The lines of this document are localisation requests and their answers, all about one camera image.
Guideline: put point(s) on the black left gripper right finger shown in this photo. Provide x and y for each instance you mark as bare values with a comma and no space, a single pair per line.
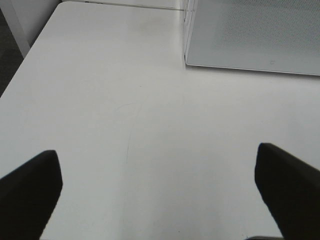
290,188

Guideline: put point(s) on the white microwave door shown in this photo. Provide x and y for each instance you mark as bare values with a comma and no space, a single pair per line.
261,35

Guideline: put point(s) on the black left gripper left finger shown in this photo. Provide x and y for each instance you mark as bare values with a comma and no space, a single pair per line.
28,197

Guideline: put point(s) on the white table leg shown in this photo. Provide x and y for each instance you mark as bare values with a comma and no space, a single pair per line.
15,26

